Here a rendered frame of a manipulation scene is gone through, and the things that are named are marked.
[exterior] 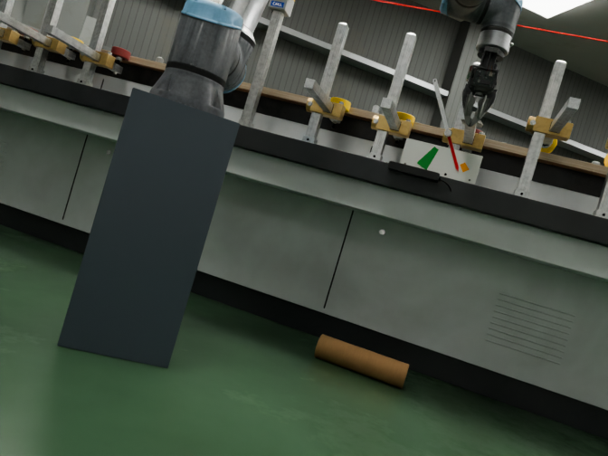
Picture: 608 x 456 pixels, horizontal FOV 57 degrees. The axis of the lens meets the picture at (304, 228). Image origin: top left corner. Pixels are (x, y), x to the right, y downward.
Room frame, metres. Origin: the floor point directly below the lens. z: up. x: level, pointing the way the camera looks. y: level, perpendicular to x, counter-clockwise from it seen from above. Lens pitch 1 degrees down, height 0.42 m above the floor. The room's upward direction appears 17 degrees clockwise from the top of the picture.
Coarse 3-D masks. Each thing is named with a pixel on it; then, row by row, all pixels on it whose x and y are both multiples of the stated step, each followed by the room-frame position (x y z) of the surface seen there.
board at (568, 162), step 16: (16, 32) 2.58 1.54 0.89; (144, 64) 2.40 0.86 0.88; (160, 64) 2.38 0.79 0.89; (272, 96) 2.25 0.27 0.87; (288, 96) 2.22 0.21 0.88; (304, 96) 2.20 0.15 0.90; (352, 112) 2.15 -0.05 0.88; (368, 112) 2.13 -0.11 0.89; (416, 128) 2.08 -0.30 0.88; (432, 128) 2.07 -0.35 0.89; (496, 144) 2.01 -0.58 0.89; (544, 160) 1.97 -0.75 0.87; (560, 160) 1.95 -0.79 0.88; (576, 160) 1.93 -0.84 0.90
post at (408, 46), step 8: (408, 40) 1.94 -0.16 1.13; (408, 48) 1.94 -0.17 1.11; (400, 56) 1.95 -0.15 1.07; (408, 56) 1.94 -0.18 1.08; (400, 64) 1.94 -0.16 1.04; (408, 64) 1.96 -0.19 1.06; (400, 72) 1.94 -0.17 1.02; (400, 80) 1.94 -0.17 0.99; (392, 88) 1.95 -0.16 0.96; (400, 88) 1.94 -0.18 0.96; (392, 96) 1.94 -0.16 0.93; (376, 136) 1.95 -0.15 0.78; (384, 136) 1.94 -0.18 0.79; (376, 144) 1.94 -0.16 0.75; (384, 144) 1.95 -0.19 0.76; (376, 152) 1.94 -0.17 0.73
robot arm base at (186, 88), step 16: (176, 64) 1.32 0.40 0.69; (160, 80) 1.33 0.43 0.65; (176, 80) 1.30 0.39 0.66; (192, 80) 1.31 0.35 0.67; (208, 80) 1.33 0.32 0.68; (160, 96) 1.30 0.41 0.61; (176, 96) 1.29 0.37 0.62; (192, 96) 1.30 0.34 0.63; (208, 96) 1.32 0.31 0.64; (208, 112) 1.32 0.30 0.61
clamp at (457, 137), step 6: (456, 132) 1.87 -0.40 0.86; (462, 132) 1.87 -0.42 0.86; (444, 138) 1.89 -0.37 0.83; (456, 138) 1.87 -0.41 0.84; (462, 138) 1.86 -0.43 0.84; (474, 138) 1.85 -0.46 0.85; (480, 138) 1.85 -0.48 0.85; (462, 144) 1.86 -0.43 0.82; (468, 144) 1.86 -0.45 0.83; (474, 144) 1.85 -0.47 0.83; (480, 144) 1.85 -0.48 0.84; (474, 150) 1.89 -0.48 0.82; (480, 150) 1.86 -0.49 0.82
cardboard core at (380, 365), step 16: (320, 336) 1.83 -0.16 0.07; (320, 352) 1.81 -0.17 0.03; (336, 352) 1.80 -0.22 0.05; (352, 352) 1.79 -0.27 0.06; (368, 352) 1.79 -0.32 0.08; (352, 368) 1.79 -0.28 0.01; (368, 368) 1.77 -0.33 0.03; (384, 368) 1.76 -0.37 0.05; (400, 368) 1.75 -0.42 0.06; (400, 384) 1.74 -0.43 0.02
